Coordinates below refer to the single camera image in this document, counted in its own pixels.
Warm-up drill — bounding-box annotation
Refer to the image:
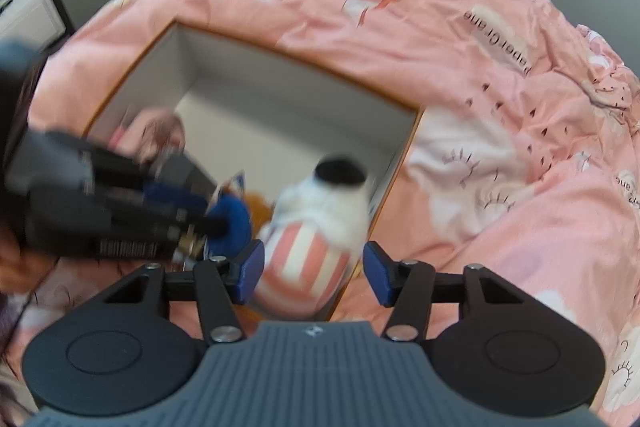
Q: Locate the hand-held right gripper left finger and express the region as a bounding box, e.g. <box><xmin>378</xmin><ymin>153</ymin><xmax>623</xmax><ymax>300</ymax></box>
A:
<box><xmin>102</xmin><ymin>241</ymin><xmax>266</xmax><ymax>344</ymax></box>

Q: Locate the purple knit clothing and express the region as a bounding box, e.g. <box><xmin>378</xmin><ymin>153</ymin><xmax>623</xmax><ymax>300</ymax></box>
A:
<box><xmin>0</xmin><ymin>294</ymin><xmax>28</xmax><ymax>413</ymax></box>

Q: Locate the pink printed duvet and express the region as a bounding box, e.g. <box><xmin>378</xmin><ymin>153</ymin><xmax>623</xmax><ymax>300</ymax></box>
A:
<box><xmin>0</xmin><ymin>0</ymin><xmax>640</xmax><ymax>414</ymax></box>

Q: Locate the pink fabric pouch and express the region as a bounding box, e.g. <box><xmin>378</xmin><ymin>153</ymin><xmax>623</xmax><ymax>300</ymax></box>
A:
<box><xmin>112</xmin><ymin>108</ymin><xmax>189</xmax><ymax>164</ymax></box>

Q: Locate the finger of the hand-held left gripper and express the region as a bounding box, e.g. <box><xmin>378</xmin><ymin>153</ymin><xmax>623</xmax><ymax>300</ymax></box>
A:
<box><xmin>95</xmin><ymin>151</ymin><xmax>219</xmax><ymax>196</ymax></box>
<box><xmin>142</xmin><ymin>183</ymin><xmax>232</xmax><ymax>242</ymax></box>

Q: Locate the orange cardboard box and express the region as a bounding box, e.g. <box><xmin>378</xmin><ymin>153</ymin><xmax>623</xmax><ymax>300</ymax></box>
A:
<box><xmin>82</xmin><ymin>21</ymin><xmax>426</xmax><ymax>323</ymax></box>

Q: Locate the blue plush toy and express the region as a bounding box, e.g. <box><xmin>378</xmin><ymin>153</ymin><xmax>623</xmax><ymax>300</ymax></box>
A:
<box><xmin>206</xmin><ymin>194</ymin><xmax>254</xmax><ymax>259</ymax></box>

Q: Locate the white and black plush toy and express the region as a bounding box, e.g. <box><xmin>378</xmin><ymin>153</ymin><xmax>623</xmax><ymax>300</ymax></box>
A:
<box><xmin>249</xmin><ymin>153</ymin><xmax>372</xmax><ymax>322</ymax></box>

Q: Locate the white cabinet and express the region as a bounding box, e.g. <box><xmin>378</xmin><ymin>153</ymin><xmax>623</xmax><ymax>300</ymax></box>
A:
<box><xmin>0</xmin><ymin>0</ymin><xmax>77</xmax><ymax>54</ymax></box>

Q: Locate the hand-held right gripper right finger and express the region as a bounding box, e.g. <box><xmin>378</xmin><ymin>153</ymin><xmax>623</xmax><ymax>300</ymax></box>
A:
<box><xmin>362</xmin><ymin>241</ymin><xmax>526</xmax><ymax>342</ymax></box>

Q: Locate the orange plush toy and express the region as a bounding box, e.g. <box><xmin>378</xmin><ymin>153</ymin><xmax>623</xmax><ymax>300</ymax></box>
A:
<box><xmin>246</xmin><ymin>191</ymin><xmax>275</xmax><ymax>239</ymax></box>

